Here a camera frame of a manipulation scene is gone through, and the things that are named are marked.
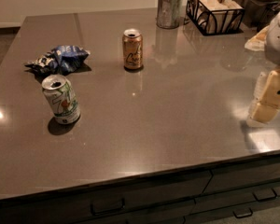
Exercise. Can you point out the metal cup with utensils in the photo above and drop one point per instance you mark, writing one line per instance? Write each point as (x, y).
(168, 13)

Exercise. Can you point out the blue chip bag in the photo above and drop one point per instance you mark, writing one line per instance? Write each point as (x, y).
(62, 60)

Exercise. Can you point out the right upper drawer handle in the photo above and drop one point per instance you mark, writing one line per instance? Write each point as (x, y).
(264, 195)

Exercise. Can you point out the right lower drawer handle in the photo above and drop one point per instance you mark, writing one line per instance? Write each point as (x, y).
(243, 213)

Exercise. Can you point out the white green 7up can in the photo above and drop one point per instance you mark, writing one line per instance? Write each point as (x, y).
(62, 100)

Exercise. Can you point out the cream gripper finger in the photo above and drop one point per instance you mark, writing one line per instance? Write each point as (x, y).
(266, 100)

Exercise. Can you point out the left drawer handle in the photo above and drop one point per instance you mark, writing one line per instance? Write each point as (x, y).
(107, 206)

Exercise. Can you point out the black wire napkin basket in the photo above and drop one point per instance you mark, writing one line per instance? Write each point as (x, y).
(214, 17)

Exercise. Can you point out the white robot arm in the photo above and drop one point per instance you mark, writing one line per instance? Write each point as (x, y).
(272, 47)

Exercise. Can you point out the yellow snack packet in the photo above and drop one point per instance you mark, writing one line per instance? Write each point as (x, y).
(257, 42)

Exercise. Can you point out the drawer handle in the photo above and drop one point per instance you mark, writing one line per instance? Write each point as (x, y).
(107, 206)
(243, 213)
(264, 195)

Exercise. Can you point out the orange soda can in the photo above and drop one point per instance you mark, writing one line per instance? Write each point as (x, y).
(132, 45)

